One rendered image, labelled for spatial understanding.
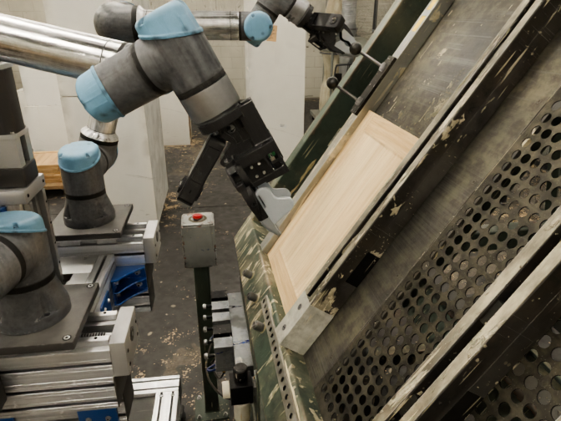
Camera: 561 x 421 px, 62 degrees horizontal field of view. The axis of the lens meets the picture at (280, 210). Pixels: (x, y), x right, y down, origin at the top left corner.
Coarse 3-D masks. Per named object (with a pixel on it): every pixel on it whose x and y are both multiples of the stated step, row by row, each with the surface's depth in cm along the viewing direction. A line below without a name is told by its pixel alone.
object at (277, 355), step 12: (264, 300) 131; (264, 312) 127; (276, 336) 115; (276, 348) 112; (276, 360) 109; (276, 372) 106; (288, 384) 100; (288, 396) 98; (288, 408) 96; (288, 420) 94
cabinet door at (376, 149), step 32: (384, 128) 127; (352, 160) 135; (384, 160) 119; (320, 192) 143; (352, 192) 126; (320, 224) 133; (352, 224) 118; (288, 256) 141; (320, 256) 124; (288, 288) 130
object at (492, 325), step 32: (544, 224) 63; (544, 256) 63; (512, 288) 64; (544, 288) 60; (480, 320) 65; (512, 320) 61; (544, 320) 62; (448, 352) 67; (480, 352) 62; (512, 352) 63; (416, 384) 68; (448, 384) 64; (480, 384) 65; (384, 416) 71; (416, 416) 66; (448, 416) 66
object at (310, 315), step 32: (544, 0) 87; (512, 32) 90; (544, 32) 89; (480, 64) 94; (512, 64) 91; (480, 96) 92; (448, 128) 94; (480, 128) 95; (416, 160) 97; (448, 160) 97; (384, 192) 101; (416, 192) 98; (384, 224) 100; (352, 256) 102; (320, 288) 105; (352, 288) 105; (288, 320) 110; (320, 320) 107
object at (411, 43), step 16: (448, 0) 132; (432, 16) 133; (416, 32) 135; (400, 48) 138; (416, 48) 136; (400, 64) 137; (384, 80) 138; (384, 96) 140; (352, 128) 143; (336, 144) 144; (320, 160) 149; (320, 176) 147; (304, 192) 148; (288, 224) 152; (272, 240) 153
